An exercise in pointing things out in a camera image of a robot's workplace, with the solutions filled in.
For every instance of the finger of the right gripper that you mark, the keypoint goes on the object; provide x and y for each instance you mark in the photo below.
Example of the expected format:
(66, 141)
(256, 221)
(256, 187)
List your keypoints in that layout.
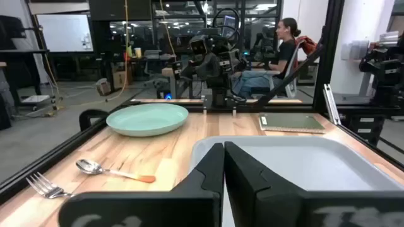
(195, 69)
(212, 67)

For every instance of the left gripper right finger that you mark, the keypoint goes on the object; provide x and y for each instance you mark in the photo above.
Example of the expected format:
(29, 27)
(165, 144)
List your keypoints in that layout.
(268, 205)

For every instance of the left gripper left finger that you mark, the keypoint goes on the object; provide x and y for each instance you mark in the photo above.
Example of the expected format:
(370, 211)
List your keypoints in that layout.
(189, 201)

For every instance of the mint green plate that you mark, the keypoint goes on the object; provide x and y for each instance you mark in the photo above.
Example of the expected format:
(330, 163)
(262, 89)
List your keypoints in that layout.
(146, 119)

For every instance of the metal fork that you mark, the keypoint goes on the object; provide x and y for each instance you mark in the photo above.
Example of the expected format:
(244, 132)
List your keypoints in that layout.
(47, 189)

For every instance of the neighbouring station black robot arm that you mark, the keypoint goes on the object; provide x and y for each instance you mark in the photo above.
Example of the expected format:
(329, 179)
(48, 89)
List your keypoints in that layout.
(385, 69)

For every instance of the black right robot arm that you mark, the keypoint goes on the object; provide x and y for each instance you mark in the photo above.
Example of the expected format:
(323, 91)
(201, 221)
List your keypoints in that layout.
(219, 86)

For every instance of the grey plastic tray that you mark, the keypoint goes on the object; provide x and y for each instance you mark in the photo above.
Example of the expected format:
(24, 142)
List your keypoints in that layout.
(300, 164)

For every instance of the yellow cup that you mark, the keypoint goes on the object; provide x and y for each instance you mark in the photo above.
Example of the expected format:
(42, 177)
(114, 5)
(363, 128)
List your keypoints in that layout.
(138, 53)

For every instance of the wooden workbench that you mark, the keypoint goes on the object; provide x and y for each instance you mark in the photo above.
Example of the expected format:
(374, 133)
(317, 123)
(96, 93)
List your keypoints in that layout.
(168, 72)

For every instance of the blue-lit device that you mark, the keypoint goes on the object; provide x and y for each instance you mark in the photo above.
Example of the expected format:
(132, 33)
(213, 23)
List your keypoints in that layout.
(168, 96)

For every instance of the person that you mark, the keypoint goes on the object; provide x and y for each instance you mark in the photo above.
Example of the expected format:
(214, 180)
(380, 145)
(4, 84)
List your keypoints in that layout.
(285, 52)

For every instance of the grey office chair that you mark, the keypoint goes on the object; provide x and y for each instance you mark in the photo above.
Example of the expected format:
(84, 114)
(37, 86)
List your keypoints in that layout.
(290, 89)

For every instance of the orange jacket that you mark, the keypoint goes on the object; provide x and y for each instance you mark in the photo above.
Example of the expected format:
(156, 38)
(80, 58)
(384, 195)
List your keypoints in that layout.
(306, 44)

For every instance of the green spiral notebook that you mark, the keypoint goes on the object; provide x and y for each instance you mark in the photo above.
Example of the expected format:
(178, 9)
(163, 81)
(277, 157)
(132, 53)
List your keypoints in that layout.
(290, 121)

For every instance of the small open cardboard box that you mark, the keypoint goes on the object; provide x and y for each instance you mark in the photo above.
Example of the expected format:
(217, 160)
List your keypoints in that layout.
(103, 87)

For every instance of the black base with white labels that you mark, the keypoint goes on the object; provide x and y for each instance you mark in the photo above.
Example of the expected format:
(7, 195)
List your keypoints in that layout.
(363, 129)

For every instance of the white whiteboard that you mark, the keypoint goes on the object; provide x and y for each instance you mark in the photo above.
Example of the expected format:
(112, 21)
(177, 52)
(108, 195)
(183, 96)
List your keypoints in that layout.
(63, 33)

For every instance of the white flat dolly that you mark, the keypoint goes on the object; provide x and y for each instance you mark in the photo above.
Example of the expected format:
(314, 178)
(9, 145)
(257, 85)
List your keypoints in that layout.
(36, 99)

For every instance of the black standing desk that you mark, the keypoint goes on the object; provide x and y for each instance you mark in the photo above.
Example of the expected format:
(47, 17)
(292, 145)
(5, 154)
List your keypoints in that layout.
(22, 52)

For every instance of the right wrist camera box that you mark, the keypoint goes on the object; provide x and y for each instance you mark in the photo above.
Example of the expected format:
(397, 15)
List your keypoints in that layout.
(199, 46)

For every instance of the black aluminium table frame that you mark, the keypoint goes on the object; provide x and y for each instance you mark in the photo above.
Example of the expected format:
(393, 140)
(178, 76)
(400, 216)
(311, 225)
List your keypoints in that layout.
(328, 63)

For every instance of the silver aluminium rail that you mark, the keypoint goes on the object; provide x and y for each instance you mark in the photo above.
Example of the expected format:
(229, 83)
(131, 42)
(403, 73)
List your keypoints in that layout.
(331, 104)

